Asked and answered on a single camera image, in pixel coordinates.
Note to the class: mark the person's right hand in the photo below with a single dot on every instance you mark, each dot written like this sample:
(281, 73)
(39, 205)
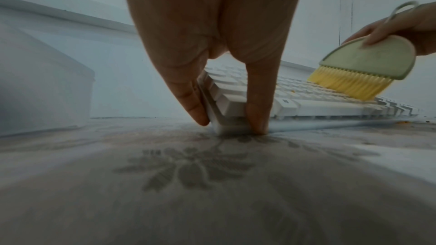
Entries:
(415, 26)

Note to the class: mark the person's left hand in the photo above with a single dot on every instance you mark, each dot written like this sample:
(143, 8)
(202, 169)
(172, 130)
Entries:
(211, 10)

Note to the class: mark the green brush yellow bristles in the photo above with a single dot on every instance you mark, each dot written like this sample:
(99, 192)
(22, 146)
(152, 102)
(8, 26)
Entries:
(374, 58)

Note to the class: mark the white keyboard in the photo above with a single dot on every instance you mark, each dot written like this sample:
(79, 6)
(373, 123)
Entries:
(306, 106)

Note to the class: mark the clear plastic container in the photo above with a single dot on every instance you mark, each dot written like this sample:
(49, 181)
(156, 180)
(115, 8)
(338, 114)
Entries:
(44, 90)

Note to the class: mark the floral tablecloth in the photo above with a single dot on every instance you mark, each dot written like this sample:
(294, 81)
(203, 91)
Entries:
(136, 190)

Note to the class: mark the white wooden frame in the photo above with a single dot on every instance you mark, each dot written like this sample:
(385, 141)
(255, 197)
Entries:
(68, 12)

